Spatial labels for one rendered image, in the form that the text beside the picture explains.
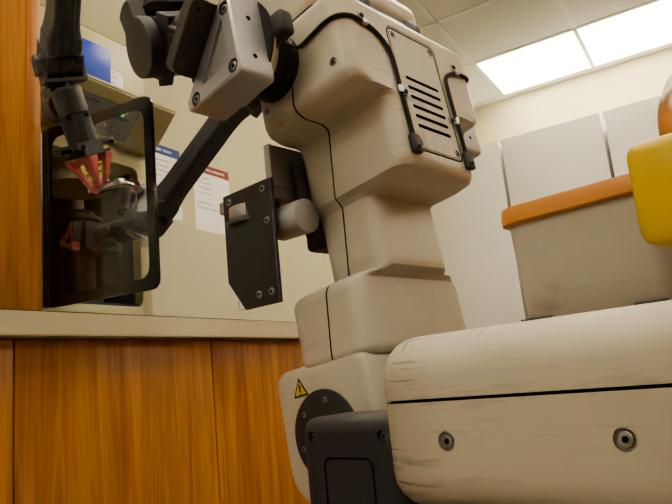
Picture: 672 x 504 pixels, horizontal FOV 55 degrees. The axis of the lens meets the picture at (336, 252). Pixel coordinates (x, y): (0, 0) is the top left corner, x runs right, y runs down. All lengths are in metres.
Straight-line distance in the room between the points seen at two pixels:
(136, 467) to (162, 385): 0.16
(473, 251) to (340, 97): 3.47
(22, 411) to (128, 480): 0.24
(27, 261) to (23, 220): 0.09
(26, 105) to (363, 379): 1.01
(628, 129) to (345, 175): 3.43
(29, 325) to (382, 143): 0.64
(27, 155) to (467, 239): 3.21
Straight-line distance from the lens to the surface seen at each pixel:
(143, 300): 1.67
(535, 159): 4.20
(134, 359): 1.27
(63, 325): 1.15
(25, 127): 1.47
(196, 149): 1.45
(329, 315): 0.75
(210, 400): 1.41
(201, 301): 2.46
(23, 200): 1.43
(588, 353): 0.41
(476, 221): 4.23
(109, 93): 1.62
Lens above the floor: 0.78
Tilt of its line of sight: 11 degrees up
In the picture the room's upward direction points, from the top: 6 degrees counter-clockwise
